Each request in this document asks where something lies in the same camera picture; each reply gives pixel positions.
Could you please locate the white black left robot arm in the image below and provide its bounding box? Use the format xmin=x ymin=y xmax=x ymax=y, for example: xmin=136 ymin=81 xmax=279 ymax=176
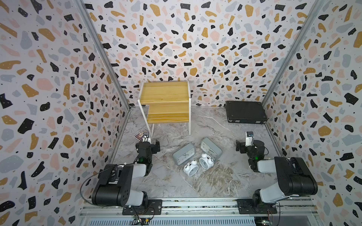
xmin=80 ymin=140 xmax=160 ymax=208

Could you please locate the white twin-bell clock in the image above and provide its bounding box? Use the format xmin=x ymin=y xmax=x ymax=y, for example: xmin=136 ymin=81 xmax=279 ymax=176
xmin=183 ymin=160 xmax=199 ymax=177
xmin=199 ymin=153 xmax=214 ymax=170

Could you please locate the white twin-bell clock right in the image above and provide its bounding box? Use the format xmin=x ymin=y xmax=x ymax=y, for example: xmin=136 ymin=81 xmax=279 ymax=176
xmin=199 ymin=153 xmax=214 ymax=170

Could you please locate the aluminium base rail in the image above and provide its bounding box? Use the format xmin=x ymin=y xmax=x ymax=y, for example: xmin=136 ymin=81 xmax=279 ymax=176
xmin=79 ymin=198 xmax=323 ymax=226

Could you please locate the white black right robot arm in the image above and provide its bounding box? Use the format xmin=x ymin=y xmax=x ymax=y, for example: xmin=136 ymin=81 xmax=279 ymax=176
xmin=236 ymin=140 xmax=318 ymax=208

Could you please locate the grey square clock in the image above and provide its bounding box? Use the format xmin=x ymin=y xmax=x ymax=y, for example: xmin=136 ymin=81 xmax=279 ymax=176
xmin=200 ymin=137 xmax=222 ymax=161
xmin=173 ymin=143 xmax=196 ymax=166

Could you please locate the black flat case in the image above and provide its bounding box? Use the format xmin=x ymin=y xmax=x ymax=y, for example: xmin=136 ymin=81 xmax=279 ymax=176
xmin=225 ymin=101 xmax=268 ymax=124

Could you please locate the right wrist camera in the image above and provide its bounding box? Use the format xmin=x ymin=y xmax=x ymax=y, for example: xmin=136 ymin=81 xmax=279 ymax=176
xmin=245 ymin=131 xmax=254 ymax=147

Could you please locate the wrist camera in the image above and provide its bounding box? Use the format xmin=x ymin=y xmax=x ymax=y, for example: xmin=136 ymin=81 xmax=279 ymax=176
xmin=141 ymin=134 xmax=151 ymax=143
xmin=245 ymin=131 xmax=254 ymax=147

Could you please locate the wooden shelf white metal frame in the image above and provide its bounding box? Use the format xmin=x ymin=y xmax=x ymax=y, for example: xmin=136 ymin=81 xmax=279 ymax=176
xmin=137 ymin=80 xmax=191 ymax=136

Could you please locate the white twin-bell clock left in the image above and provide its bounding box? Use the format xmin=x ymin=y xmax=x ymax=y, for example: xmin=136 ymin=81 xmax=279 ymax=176
xmin=183 ymin=160 xmax=199 ymax=177

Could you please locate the small picture card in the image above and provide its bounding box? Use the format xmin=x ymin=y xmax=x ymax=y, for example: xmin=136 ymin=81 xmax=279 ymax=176
xmin=134 ymin=129 xmax=149 ymax=141

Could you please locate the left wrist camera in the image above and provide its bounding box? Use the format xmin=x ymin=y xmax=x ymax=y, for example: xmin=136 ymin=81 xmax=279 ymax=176
xmin=141 ymin=134 xmax=151 ymax=143

